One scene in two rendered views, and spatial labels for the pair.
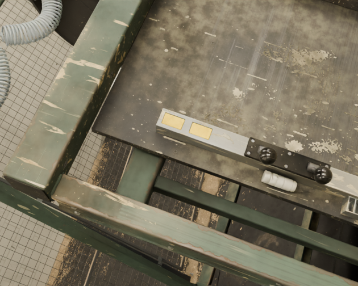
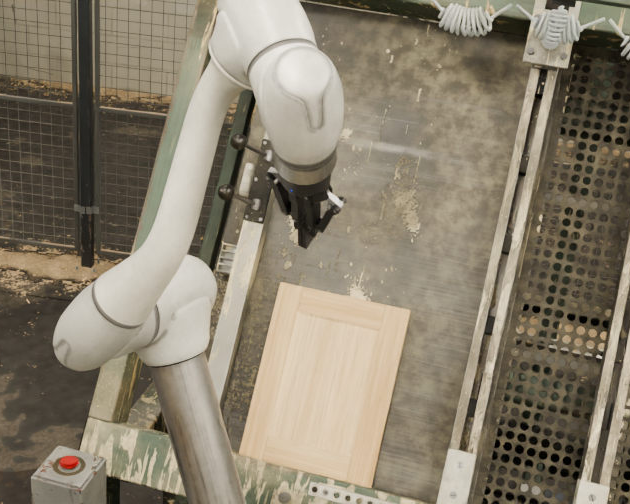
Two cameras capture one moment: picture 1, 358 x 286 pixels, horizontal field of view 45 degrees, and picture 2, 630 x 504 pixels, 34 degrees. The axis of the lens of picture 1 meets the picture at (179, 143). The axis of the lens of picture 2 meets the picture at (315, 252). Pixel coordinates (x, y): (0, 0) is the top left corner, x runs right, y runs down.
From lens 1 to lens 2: 1.85 m
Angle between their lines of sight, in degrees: 35
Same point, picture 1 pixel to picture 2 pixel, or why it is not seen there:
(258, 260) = (166, 159)
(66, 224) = not seen: hidden behind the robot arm
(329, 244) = (206, 246)
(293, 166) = (256, 186)
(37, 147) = not seen: outside the picture
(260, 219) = (224, 178)
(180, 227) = (187, 90)
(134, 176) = not seen: hidden behind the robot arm
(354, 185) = (246, 249)
